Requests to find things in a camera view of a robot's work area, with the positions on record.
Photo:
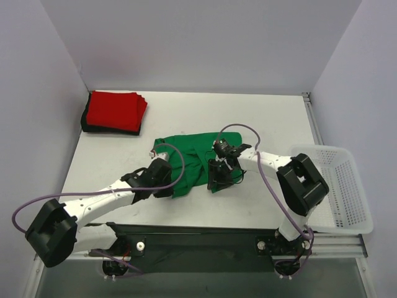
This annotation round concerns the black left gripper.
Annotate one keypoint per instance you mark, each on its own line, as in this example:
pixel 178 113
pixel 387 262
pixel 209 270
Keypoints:
pixel 164 184

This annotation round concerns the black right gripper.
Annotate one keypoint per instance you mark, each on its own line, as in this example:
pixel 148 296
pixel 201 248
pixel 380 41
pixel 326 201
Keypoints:
pixel 218 172

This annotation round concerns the green t shirt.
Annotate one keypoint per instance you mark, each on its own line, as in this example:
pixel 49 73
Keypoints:
pixel 194 150

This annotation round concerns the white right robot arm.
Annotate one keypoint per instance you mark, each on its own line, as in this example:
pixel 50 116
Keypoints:
pixel 294 181

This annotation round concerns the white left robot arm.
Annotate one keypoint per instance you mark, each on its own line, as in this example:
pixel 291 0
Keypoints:
pixel 60 229

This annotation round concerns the folded red t shirt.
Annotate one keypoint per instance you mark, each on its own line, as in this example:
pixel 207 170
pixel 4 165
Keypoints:
pixel 114 110

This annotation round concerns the folded black t shirt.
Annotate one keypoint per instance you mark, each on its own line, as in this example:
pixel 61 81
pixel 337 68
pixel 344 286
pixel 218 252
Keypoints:
pixel 85 119

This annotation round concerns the white plastic basket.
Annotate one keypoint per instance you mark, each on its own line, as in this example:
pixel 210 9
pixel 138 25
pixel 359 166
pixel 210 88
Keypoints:
pixel 345 209

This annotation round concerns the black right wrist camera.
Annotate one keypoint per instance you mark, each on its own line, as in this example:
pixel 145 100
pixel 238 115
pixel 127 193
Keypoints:
pixel 222 148

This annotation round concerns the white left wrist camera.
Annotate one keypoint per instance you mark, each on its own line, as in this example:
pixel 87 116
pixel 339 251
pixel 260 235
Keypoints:
pixel 155 155

